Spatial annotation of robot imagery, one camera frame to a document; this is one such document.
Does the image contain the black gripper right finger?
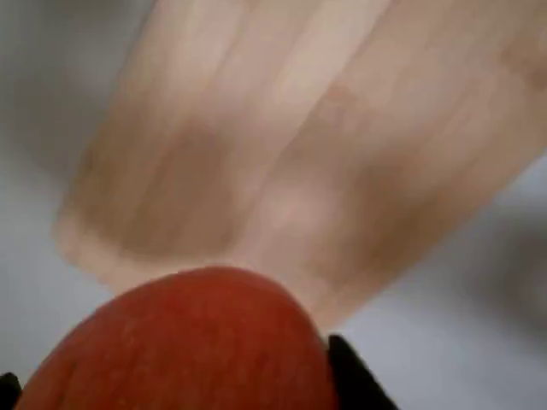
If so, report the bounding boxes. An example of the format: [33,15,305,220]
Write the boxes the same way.
[326,334,405,410]

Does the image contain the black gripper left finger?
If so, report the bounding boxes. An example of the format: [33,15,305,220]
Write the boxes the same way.
[0,372,22,410]

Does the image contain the red apple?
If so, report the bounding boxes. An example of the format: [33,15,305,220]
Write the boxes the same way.
[15,265,339,410]

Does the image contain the light wooden cutting board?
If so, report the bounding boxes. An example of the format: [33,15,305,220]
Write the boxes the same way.
[53,0,547,332]

